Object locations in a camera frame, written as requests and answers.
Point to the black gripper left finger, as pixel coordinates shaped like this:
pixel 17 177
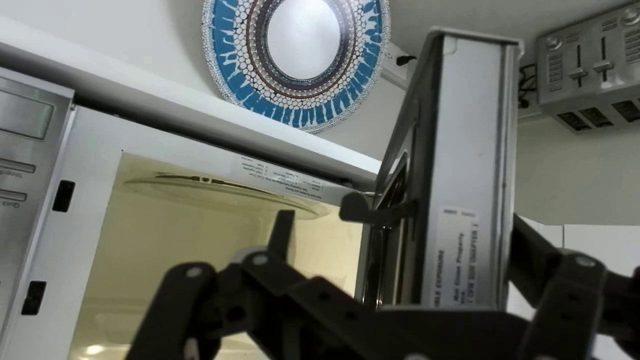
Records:
pixel 221 306

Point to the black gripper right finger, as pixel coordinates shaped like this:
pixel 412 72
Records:
pixel 567 300

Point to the stainless microwave door with window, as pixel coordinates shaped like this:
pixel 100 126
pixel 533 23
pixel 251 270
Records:
pixel 460 172

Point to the stainless microwave body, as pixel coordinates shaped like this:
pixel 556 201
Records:
pixel 152 252

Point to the silver toaster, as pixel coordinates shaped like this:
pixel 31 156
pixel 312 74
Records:
pixel 591 72

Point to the blue white decorative plate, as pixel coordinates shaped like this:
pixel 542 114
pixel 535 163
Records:
pixel 297 62

